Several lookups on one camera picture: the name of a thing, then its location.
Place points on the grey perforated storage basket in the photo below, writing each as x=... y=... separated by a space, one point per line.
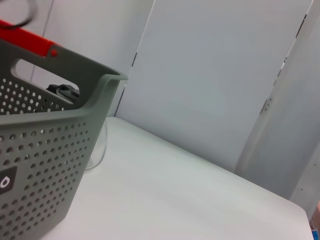
x=50 y=162

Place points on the white folding partition screen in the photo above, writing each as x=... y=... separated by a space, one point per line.
x=200 y=87

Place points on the clear glass teapot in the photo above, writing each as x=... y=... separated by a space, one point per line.
x=101 y=150

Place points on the black teapot lid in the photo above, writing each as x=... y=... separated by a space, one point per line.
x=53 y=88

